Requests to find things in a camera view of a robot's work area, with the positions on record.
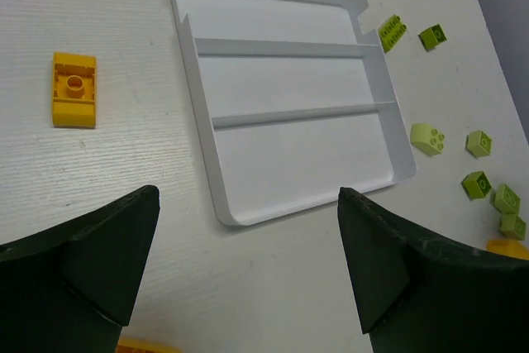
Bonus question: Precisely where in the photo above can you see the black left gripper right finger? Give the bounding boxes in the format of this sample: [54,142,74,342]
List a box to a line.
[337,188,528,352]

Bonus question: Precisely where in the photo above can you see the yellow rounded lego piece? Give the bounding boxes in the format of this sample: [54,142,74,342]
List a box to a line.
[486,239,529,260]

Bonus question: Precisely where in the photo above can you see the pale green 2x2 lego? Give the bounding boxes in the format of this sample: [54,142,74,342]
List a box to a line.
[465,130,492,158]
[493,183,521,214]

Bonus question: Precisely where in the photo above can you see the dark green 2x2 lego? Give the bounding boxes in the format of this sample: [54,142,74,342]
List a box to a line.
[418,24,447,51]

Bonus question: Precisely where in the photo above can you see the pale green small lego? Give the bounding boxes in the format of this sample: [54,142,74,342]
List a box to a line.
[499,213,527,241]

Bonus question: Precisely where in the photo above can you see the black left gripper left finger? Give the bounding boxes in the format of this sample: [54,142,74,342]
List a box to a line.
[1,185,160,352]

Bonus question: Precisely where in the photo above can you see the white divided sorting tray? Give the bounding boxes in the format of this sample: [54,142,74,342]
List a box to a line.
[171,0,417,227]

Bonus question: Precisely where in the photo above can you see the green 2x2 lego brick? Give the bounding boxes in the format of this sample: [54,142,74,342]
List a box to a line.
[461,170,492,200]

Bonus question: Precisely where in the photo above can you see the yellow 2x4 lego brick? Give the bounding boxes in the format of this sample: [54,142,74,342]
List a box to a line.
[115,337,182,353]

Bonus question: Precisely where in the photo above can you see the pale green sloped lego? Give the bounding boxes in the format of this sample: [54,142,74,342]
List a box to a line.
[410,123,446,156]

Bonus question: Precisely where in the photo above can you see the lime 2x4 lego brick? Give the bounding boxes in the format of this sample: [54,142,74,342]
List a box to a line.
[378,14,407,53]

